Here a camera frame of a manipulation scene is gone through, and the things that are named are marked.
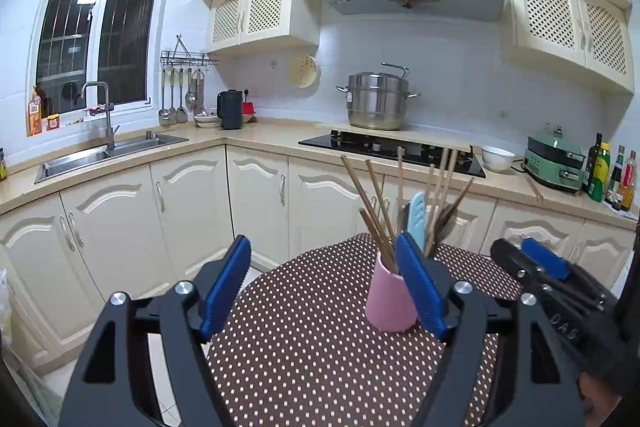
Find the stainless steel steamer pot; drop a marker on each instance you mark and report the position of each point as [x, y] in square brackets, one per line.
[377, 107]

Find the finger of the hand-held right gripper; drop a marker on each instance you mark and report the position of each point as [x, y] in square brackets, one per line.
[545, 259]
[515, 267]

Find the wall utensil rack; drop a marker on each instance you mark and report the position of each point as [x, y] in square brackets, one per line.
[185, 57]

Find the brown polka dot tablecloth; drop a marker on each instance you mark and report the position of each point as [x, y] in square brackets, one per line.
[310, 347]

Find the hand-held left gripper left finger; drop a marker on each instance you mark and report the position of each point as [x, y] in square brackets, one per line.
[225, 292]

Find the red-capped orange bottle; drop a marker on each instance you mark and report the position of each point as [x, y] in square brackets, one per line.
[629, 187]

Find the white plastic bag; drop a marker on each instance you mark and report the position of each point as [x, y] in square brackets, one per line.
[5, 307]

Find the thin wooden chopstick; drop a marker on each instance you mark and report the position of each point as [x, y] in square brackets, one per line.
[532, 189]
[536, 188]

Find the black gas cooktop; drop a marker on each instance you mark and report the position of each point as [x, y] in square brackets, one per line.
[350, 142]

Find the light blue knife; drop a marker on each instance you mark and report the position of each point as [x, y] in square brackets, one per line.
[417, 217]

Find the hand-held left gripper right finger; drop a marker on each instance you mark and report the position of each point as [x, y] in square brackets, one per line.
[420, 292]

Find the metal faucet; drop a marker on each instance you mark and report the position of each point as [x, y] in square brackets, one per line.
[109, 127]

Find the stainless steel sink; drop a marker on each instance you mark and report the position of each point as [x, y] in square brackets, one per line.
[75, 167]

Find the stacked white dishes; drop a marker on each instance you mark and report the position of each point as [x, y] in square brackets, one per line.
[206, 121]

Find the round yellow wall plate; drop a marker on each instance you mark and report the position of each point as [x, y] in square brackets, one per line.
[302, 71]

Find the hanging metal kitchen utensil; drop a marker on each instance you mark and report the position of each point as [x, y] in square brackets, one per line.
[172, 114]
[198, 92]

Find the small cream lattice cabinet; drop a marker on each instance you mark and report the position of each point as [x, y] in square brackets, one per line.
[265, 9]

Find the person's right hand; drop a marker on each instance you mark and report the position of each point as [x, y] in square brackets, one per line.
[597, 402]

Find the dark olive oil bottle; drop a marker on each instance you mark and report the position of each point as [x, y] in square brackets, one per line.
[594, 167]

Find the red container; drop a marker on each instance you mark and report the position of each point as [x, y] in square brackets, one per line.
[249, 108]

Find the beige countertop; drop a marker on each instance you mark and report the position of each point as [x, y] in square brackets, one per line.
[270, 132]

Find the dark sauce bottle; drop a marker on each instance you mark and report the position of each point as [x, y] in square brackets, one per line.
[616, 179]

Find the hanging metal ladle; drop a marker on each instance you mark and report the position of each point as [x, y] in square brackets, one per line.
[163, 114]

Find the small red jar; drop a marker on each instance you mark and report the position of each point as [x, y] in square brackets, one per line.
[53, 122]

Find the pink cup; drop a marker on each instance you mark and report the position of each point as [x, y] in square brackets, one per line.
[387, 302]

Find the kitchen window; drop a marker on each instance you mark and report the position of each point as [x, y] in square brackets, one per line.
[125, 22]

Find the green electric cooker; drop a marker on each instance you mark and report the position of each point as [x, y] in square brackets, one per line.
[555, 167]

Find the green bottle yellow cap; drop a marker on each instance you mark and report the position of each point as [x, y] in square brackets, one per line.
[600, 179]

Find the hanging metal spatula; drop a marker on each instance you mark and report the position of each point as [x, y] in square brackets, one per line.
[182, 114]

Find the black kettle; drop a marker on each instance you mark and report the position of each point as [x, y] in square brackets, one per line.
[231, 112]

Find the hanging metal spoon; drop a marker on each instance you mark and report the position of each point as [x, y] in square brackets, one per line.
[190, 99]

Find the bunch of wooden chopsticks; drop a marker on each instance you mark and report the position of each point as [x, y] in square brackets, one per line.
[400, 177]

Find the white bowl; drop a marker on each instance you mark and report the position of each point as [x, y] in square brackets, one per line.
[497, 159]

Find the wide cream lattice cabinet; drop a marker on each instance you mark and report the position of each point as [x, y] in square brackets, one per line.
[545, 12]

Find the green jar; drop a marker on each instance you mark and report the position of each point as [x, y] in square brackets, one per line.
[3, 167]

